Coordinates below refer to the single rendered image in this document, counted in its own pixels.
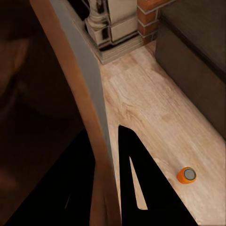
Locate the can of soda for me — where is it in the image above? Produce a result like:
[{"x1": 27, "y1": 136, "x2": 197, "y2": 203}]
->
[{"x1": 177, "y1": 167, "x2": 197, "y2": 184}]

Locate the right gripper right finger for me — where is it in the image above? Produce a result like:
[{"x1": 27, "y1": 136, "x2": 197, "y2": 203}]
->
[{"x1": 118, "y1": 125, "x2": 199, "y2": 226}]

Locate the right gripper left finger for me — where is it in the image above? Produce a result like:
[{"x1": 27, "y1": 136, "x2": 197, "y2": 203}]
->
[{"x1": 4, "y1": 129, "x2": 96, "y2": 226}]

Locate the trash can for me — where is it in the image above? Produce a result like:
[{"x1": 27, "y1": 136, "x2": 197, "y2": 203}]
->
[{"x1": 0, "y1": 0, "x2": 122, "y2": 226}]

